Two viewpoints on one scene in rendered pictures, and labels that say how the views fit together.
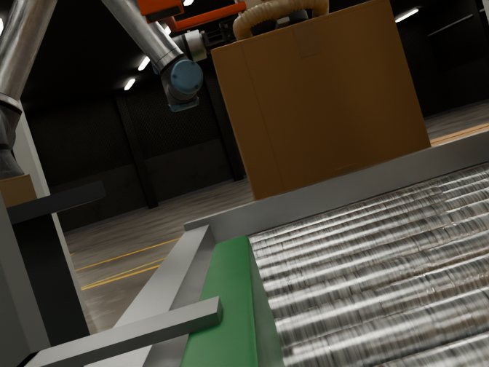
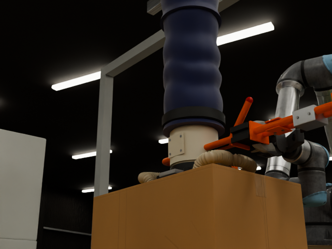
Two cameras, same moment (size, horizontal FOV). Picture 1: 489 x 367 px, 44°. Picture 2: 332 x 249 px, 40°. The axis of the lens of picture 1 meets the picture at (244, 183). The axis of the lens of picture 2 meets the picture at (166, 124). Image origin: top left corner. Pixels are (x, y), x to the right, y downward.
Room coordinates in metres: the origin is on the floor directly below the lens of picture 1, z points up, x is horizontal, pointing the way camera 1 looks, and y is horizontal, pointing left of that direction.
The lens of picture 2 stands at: (2.74, -1.25, 0.63)
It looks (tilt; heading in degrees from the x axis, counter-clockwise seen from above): 20 degrees up; 140
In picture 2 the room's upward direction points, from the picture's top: straight up
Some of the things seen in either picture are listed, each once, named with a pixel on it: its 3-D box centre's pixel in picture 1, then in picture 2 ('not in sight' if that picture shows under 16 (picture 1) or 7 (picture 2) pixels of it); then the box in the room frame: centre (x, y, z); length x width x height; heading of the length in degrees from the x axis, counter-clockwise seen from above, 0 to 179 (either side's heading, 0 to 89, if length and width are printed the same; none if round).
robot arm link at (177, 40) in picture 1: (170, 54); (309, 155); (1.90, 0.10, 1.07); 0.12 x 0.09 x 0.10; 90
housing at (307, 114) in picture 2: not in sight; (310, 118); (2.10, -0.21, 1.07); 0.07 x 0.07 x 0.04; 89
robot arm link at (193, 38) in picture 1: (196, 44); (294, 148); (1.90, 0.01, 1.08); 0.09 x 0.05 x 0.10; 0
